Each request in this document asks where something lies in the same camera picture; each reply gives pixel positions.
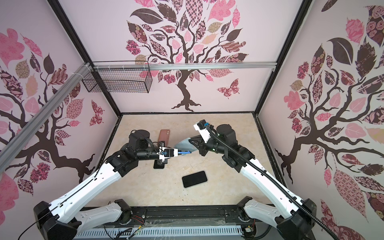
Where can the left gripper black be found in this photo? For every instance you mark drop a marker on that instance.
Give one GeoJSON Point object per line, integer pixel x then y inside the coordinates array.
{"type": "Point", "coordinates": [161, 162]}

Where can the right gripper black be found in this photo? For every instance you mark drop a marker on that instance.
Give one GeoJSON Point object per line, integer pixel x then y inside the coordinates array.
{"type": "Point", "coordinates": [202, 146]}

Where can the pink silicone phone case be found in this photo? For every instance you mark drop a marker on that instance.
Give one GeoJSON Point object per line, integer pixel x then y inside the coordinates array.
{"type": "Point", "coordinates": [164, 136]}

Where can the light blue phone case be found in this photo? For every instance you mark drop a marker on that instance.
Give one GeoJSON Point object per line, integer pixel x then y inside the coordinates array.
{"type": "Point", "coordinates": [184, 147]}

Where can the black smartphone from pink case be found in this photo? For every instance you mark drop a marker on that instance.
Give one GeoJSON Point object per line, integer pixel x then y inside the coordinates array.
{"type": "Point", "coordinates": [158, 166]}

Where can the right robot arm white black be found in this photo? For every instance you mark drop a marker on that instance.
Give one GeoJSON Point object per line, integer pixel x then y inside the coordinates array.
{"type": "Point", "coordinates": [223, 141]}

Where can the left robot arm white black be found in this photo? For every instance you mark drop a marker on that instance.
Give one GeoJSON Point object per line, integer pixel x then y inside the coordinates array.
{"type": "Point", "coordinates": [115, 167]}

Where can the right black smartphone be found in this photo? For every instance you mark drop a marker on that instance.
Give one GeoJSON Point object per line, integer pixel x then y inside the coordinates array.
{"type": "Point", "coordinates": [194, 179]}

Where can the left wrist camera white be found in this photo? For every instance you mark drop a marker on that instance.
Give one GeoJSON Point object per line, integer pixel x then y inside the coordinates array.
{"type": "Point", "coordinates": [166, 153]}

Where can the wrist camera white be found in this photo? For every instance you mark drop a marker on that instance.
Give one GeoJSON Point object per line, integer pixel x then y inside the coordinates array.
{"type": "Point", "coordinates": [166, 153]}
{"type": "Point", "coordinates": [201, 127]}

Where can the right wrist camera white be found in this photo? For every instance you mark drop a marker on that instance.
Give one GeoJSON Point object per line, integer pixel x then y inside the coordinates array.
{"type": "Point", "coordinates": [201, 127]}

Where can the black wire basket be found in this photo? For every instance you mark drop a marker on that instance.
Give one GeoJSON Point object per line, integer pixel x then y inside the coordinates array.
{"type": "Point", "coordinates": [119, 77]}

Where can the aluminium rail back wall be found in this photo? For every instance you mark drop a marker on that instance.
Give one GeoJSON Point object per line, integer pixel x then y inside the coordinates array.
{"type": "Point", "coordinates": [198, 66]}

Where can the aluminium rail wall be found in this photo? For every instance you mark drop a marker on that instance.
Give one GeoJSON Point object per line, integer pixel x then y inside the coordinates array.
{"type": "Point", "coordinates": [11, 150]}
{"type": "Point", "coordinates": [198, 66]}

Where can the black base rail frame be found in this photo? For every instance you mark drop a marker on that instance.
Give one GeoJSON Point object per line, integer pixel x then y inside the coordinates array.
{"type": "Point", "coordinates": [186, 214]}

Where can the white slotted cable duct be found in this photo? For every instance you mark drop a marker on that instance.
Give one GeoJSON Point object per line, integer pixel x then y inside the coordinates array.
{"type": "Point", "coordinates": [159, 232]}

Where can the aluminium rail left wall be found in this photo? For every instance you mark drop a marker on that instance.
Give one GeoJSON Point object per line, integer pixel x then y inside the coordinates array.
{"type": "Point", "coordinates": [11, 150]}

